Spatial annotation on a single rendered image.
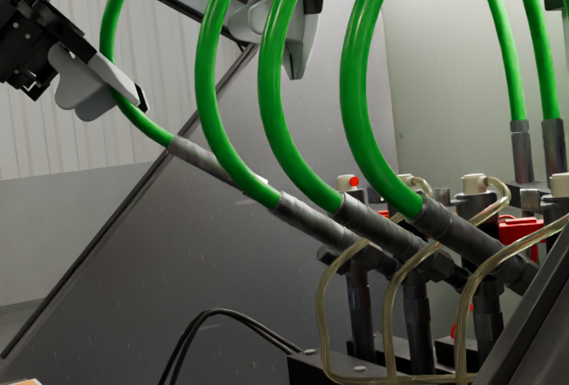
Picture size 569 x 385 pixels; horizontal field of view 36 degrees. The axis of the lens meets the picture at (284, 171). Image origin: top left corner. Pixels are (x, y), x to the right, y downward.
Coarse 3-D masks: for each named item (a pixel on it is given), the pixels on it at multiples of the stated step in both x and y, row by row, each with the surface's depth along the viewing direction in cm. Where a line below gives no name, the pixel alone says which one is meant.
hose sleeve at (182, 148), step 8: (176, 136) 78; (176, 144) 78; (184, 144) 78; (192, 144) 78; (176, 152) 78; (184, 152) 78; (192, 152) 78; (200, 152) 78; (208, 152) 79; (184, 160) 79; (192, 160) 78; (200, 160) 78; (208, 160) 78; (216, 160) 78; (200, 168) 79; (208, 168) 78; (216, 168) 78; (216, 176) 79; (224, 176) 78; (232, 184) 79
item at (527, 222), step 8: (504, 224) 58; (512, 224) 58; (520, 224) 58; (528, 224) 58; (536, 224) 58; (504, 232) 58; (512, 232) 58; (520, 232) 58; (528, 232) 58; (504, 240) 58; (512, 240) 58; (544, 240) 58
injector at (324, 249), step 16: (352, 192) 72; (320, 256) 71; (336, 256) 72; (336, 272) 72; (352, 272) 72; (352, 288) 73; (368, 288) 73; (352, 304) 73; (368, 304) 73; (352, 320) 73; (368, 320) 73; (352, 336) 74; (368, 336) 73; (368, 352) 73
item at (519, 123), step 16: (112, 0) 77; (496, 0) 81; (112, 16) 77; (496, 16) 81; (112, 32) 77; (496, 32) 82; (112, 48) 77; (512, 48) 81; (512, 64) 81; (512, 80) 81; (112, 96) 78; (512, 96) 82; (128, 112) 78; (512, 112) 82; (144, 128) 78; (160, 128) 78; (512, 128) 82; (528, 128) 82; (160, 144) 78
